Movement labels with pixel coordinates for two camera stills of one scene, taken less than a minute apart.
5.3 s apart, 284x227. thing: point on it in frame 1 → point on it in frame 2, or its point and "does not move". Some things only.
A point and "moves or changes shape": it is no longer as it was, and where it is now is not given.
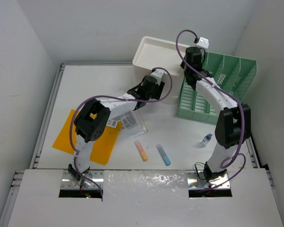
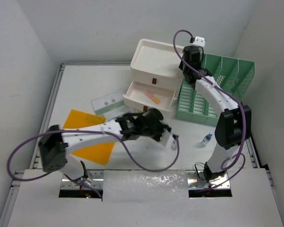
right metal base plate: x=196 y=179 does not move
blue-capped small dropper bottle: x=206 y=139 does not move
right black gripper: x=182 y=64 does not move
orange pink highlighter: x=141 y=151 moves or changes shape
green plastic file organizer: x=233 y=74 does not move
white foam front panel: x=148 y=198 does not move
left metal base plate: x=67 y=182 does not move
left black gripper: x=157 y=89 → x=161 y=126
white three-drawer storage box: x=170 y=58 moves or changes shape
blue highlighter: x=163 y=155 → x=174 y=142
